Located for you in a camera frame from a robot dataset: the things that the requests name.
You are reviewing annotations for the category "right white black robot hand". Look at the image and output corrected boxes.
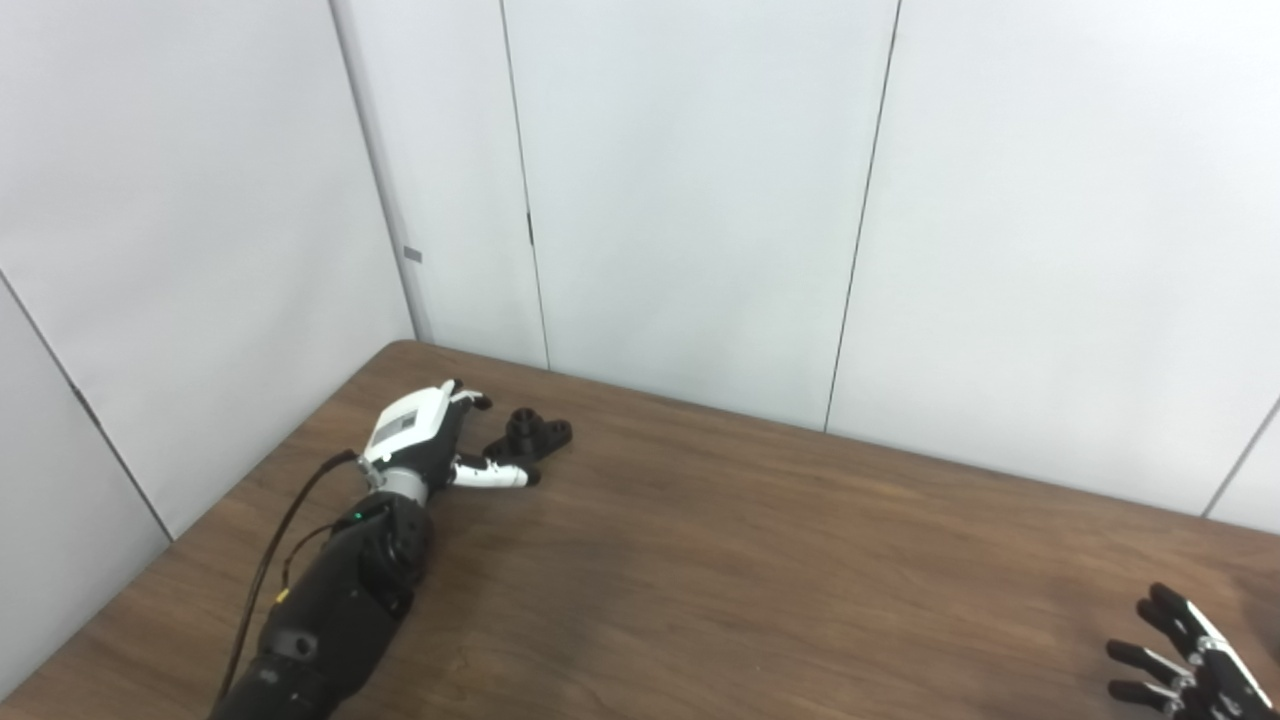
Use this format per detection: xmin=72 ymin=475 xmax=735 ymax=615
xmin=1105 ymin=583 xmax=1280 ymax=720

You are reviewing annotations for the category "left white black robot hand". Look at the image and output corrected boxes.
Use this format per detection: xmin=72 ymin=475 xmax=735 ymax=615
xmin=360 ymin=378 xmax=542 ymax=493

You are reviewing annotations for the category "black flanged holder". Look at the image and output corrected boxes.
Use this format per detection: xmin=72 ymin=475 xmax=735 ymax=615
xmin=483 ymin=408 xmax=574 ymax=471

